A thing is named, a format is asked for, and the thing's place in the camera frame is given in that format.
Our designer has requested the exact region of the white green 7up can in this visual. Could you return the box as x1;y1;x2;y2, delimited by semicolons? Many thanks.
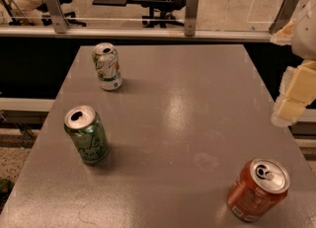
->
92;42;122;91

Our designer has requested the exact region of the green soda can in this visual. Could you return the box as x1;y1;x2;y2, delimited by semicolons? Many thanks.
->
64;106;110;165

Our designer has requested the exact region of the red coke can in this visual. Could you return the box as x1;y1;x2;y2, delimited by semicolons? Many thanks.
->
227;158;290;222

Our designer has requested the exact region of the black office chair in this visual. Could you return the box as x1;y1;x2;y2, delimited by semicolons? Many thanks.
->
142;0;186;28

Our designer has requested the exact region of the metal glass railing frame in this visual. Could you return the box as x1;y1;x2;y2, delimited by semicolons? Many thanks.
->
0;0;299;42

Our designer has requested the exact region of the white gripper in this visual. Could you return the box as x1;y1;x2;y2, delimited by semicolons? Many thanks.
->
270;0;316;127

